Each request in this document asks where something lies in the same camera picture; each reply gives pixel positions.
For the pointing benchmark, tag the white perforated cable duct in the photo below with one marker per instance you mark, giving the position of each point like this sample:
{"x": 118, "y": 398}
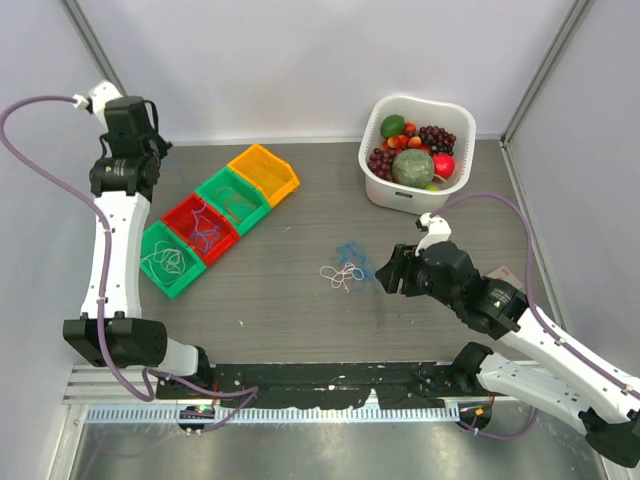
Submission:
{"x": 184, "y": 414}

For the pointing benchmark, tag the dark purple grape bunch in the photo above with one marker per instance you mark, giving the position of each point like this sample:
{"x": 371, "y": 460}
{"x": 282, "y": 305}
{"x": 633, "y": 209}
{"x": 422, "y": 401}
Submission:
{"x": 437, "y": 140}

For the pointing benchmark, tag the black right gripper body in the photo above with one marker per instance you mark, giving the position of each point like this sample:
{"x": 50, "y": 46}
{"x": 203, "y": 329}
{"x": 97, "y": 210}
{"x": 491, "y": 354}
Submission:
{"x": 416, "y": 280}

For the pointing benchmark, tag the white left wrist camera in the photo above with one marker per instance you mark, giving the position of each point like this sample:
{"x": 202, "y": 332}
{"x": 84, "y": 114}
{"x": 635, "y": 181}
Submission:
{"x": 97, "y": 98}

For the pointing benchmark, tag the red and yellow peaches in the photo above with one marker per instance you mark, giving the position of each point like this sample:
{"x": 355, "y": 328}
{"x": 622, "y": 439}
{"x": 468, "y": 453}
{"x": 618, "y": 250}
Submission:
{"x": 408, "y": 139}

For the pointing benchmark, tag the red and white card box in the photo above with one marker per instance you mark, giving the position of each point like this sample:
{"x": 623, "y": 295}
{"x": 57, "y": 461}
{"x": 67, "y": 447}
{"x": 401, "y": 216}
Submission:
{"x": 505, "y": 274}

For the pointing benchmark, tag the red apple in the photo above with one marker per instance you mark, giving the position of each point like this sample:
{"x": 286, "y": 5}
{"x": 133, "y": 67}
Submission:
{"x": 444, "y": 165}

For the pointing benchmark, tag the green plastic bin beside yellow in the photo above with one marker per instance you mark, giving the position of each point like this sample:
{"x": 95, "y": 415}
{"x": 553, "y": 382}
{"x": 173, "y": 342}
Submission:
{"x": 237, "y": 200}

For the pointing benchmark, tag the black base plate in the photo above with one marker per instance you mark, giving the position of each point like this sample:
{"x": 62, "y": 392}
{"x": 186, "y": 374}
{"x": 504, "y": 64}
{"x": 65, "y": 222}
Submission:
{"x": 340, "y": 386}

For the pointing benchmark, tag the red plastic bin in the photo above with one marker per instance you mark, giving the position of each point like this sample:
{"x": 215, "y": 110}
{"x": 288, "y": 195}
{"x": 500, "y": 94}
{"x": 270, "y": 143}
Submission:
{"x": 205, "y": 230}

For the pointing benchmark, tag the aluminium frame post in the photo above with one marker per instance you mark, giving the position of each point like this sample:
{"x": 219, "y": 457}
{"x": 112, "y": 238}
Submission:
{"x": 91, "y": 42}
{"x": 569, "y": 26}

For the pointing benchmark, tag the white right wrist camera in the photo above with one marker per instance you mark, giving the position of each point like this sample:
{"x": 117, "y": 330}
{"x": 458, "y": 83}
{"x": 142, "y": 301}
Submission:
{"x": 435, "y": 229}

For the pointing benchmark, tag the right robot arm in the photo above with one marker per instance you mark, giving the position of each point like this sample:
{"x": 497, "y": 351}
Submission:
{"x": 572, "y": 383}

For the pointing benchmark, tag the white plastic fruit basket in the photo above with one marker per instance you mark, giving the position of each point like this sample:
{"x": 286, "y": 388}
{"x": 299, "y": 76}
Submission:
{"x": 452, "y": 117}

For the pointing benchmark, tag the green lime fruit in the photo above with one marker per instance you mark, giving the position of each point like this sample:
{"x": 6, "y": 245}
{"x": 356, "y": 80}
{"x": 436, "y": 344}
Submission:
{"x": 392, "y": 125}

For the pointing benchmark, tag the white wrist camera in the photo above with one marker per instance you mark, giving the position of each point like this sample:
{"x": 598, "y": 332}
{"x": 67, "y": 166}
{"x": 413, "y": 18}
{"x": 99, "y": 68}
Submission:
{"x": 435, "y": 229}
{"x": 97, "y": 98}

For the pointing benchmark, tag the right aluminium frame post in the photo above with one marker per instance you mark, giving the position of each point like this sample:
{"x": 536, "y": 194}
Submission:
{"x": 569, "y": 26}

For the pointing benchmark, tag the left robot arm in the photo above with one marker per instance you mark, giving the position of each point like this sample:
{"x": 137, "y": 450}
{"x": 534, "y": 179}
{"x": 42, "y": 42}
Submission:
{"x": 111, "y": 330}

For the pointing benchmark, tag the green plastic bin at end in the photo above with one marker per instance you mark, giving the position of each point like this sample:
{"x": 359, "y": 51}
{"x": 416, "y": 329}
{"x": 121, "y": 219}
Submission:
{"x": 168, "y": 261}

